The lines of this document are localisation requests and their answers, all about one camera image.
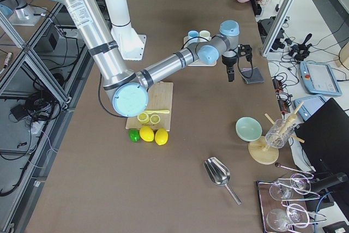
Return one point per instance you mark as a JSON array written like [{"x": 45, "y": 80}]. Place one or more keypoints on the light blue cup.
[{"x": 192, "y": 36}]

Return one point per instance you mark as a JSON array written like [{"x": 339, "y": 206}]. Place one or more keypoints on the green lime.
[{"x": 134, "y": 135}]

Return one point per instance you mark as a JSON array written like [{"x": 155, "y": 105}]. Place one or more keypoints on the wine glass lower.
[{"x": 292, "y": 218}]

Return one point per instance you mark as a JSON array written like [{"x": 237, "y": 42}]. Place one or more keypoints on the black laptop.
[{"x": 326, "y": 138}]

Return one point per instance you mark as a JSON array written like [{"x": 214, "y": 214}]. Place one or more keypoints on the wooden cutting board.
[{"x": 160, "y": 98}]

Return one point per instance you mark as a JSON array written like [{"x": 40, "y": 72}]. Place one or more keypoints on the blue teach pendant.
[
  {"x": 310, "y": 105},
  {"x": 318, "y": 78}
]

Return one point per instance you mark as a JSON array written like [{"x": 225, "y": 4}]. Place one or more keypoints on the whole lemon outer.
[{"x": 161, "y": 136}]

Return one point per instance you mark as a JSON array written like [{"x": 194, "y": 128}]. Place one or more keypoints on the mirror glass tray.
[{"x": 267, "y": 203}]

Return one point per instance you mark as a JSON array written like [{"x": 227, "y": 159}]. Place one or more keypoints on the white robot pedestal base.
[{"x": 131, "y": 45}]

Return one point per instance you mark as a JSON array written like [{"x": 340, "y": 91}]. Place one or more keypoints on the wooden cup stand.
[{"x": 264, "y": 154}]

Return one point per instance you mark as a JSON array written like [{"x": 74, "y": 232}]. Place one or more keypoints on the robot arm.
[{"x": 110, "y": 46}]

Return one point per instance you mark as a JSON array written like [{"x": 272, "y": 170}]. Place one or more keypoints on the cream rabbit tray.
[{"x": 198, "y": 63}]

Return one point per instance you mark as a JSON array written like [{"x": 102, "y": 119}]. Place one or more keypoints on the grey folded cloth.
[{"x": 253, "y": 76}]

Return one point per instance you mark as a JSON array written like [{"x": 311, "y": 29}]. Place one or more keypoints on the wine glass upper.
[{"x": 283, "y": 188}]

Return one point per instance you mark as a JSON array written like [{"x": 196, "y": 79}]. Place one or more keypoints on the metal ice scoop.
[{"x": 220, "y": 175}]

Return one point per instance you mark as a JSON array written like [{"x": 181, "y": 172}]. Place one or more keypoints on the lemon slice near knife tip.
[{"x": 143, "y": 118}]

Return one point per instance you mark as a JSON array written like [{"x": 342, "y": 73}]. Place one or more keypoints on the yellow plastic knife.
[{"x": 157, "y": 111}]

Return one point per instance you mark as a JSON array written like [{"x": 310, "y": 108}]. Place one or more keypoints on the cream white cup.
[{"x": 204, "y": 35}]

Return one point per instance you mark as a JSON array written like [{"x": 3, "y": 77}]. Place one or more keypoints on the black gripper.
[{"x": 228, "y": 61}]

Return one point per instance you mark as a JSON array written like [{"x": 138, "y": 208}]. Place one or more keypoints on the whole lemon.
[
  {"x": 146, "y": 134},
  {"x": 161, "y": 136}
]

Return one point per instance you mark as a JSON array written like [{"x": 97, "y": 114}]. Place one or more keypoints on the green bowl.
[{"x": 248, "y": 129}]

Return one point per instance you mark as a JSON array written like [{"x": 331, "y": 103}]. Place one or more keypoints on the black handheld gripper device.
[{"x": 301, "y": 51}]

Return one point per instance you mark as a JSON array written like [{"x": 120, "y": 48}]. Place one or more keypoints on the clear glass mug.
[{"x": 277, "y": 136}]

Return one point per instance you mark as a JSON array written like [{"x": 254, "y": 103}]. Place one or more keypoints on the wine glass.
[
  {"x": 292, "y": 218},
  {"x": 283, "y": 188}
]

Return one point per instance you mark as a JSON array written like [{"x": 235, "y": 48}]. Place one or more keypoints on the lemon slice near handle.
[{"x": 154, "y": 119}]

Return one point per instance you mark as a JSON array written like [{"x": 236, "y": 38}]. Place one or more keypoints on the whole lemon middle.
[{"x": 146, "y": 134}]

